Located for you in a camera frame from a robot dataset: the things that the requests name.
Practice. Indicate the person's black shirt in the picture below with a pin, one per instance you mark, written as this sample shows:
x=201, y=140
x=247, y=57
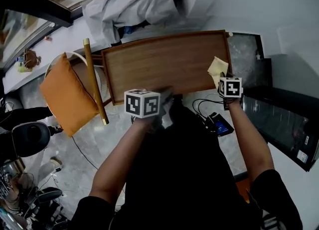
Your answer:
x=179, y=179

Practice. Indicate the blue fabric bundle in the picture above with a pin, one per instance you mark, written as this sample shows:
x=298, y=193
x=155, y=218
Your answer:
x=128, y=30

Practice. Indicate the white round chair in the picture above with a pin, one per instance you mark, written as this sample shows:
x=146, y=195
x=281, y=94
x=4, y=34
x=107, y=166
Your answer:
x=102, y=84

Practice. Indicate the large orange cushion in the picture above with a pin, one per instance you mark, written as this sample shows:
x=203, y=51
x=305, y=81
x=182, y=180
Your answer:
x=67, y=96

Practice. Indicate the black round chair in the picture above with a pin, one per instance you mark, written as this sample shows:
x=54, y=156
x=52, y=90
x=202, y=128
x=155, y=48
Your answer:
x=31, y=139

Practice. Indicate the small pink bottle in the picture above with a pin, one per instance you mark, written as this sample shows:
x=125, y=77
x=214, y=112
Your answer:
x=48, y=38

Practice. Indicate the black window frame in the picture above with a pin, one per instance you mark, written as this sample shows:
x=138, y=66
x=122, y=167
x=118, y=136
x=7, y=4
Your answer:
x=45, y=12

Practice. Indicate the wooden serving cart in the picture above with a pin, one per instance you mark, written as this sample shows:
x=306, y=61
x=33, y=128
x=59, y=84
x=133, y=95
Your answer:
x=162, y=67

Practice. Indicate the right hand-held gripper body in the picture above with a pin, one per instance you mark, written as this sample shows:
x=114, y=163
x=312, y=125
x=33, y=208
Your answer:
x=230, y=88

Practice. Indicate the yellow-green bag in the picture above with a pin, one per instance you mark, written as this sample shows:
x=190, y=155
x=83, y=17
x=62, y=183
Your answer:
x=23, y=69

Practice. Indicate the brown bag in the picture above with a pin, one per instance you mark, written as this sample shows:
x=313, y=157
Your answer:
x=32, y=59

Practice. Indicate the grey fabric sheet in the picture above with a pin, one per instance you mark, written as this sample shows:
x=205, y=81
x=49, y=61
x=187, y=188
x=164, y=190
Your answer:
x=132, y=2

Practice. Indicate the person's right forearm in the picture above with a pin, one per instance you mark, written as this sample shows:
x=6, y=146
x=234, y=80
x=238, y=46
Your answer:
x=251, y=144

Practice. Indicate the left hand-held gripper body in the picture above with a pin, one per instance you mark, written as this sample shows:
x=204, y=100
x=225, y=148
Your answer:
x=142, y=104

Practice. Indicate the black device with blue screen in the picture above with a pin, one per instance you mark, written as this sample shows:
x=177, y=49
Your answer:
x=220, y=126

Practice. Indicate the yellow cloth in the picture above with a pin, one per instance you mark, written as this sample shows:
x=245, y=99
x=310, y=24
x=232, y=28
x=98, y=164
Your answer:
x=218, y=68

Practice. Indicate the person's left forearm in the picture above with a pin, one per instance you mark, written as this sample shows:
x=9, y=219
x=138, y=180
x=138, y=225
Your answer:
x=117, y=161

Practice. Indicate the black glass-door fridge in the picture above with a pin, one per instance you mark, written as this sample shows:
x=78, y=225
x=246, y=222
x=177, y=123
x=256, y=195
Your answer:
x=281, y=124

